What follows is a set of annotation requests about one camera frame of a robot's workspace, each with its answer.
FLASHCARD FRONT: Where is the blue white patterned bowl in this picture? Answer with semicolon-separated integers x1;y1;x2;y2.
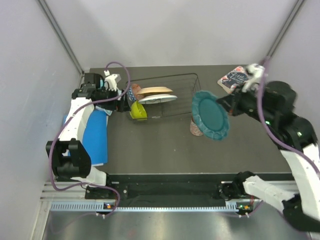
126;86;137;102

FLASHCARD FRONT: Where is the blue folder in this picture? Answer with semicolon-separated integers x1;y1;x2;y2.
59;110;108;167

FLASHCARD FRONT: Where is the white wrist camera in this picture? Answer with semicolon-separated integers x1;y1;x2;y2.
104;70;121;92
242;63;265;93

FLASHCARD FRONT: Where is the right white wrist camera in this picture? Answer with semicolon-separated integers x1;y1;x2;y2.
242;63;265;93

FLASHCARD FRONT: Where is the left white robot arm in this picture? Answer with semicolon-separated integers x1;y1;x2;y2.
45;70;130;199

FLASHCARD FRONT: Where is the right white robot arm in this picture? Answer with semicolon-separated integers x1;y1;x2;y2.
217;81;320;233

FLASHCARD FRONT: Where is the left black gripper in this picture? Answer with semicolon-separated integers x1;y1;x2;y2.
96;86;131;113

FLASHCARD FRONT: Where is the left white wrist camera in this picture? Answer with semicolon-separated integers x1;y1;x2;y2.
104;70;121;92

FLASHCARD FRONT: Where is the floral cover book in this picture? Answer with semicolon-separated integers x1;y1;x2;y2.
217;66;249;94

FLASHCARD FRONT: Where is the teal scalloped plate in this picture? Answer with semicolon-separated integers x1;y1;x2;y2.
191;90;230;141

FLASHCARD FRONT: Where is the pink floral mug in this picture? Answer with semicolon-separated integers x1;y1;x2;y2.
189;117;204;137

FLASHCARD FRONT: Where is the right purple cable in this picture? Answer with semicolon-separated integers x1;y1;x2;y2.
257;56;320;176

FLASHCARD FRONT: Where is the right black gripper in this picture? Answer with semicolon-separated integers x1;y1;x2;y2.
215;81;273;126

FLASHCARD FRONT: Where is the lime green bowl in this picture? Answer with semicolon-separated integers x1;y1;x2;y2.
129;100;148;120

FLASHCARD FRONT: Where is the black wire dish rack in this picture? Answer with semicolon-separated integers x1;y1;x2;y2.
126;73;201;123

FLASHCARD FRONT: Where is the beige bird plate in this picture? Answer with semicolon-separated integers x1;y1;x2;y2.
137;86;173;95

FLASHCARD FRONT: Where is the purple cable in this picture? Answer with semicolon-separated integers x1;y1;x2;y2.
257;56;320;176
48;61;131;218

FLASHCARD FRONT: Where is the white watermelon plate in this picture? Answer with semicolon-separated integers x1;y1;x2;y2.
138;94;178;105

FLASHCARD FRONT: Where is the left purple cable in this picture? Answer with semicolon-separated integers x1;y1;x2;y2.
48;61;131;218

